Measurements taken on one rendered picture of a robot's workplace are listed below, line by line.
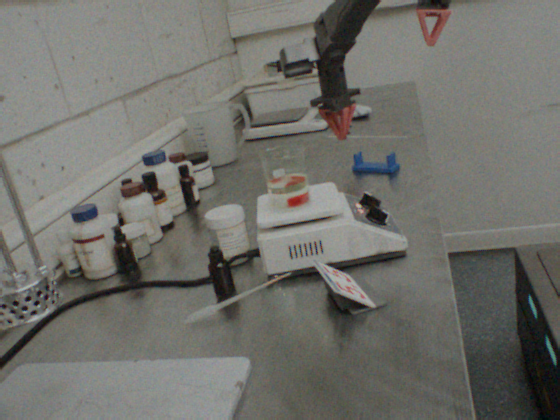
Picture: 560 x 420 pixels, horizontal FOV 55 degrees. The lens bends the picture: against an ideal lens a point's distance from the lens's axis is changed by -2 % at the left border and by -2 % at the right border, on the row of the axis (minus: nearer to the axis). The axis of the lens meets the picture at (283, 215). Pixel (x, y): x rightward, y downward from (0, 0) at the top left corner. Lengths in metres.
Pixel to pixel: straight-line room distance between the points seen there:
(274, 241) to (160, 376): 0.24
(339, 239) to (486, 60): 1.58
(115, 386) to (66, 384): 0.06
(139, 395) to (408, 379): 0.27
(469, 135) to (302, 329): 1.73
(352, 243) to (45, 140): 0.61
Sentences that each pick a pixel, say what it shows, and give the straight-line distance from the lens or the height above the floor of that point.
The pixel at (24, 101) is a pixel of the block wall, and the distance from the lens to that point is 1.07.
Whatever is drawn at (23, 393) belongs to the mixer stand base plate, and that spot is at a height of 0.76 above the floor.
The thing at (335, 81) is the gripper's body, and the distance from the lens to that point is 1.14.
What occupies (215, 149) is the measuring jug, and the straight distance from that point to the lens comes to 1.41.
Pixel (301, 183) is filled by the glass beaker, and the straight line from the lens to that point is 0.74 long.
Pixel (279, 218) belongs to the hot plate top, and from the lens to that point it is 0.73.
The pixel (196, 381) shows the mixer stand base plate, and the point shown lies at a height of 0.76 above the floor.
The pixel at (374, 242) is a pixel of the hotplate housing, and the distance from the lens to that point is 0.75.
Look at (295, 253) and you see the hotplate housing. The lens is 0.74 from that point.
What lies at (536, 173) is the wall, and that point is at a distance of 2.37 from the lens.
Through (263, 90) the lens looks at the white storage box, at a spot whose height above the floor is 0.86.
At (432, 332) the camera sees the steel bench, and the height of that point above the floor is 0.75.
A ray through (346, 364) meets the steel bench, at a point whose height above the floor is 0.75.
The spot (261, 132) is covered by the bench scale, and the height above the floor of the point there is 0.77.
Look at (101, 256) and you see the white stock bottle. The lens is 0.91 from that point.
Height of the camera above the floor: 1.10
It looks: 20 degrees down
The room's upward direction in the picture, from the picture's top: 11 degrees counter-clockwise
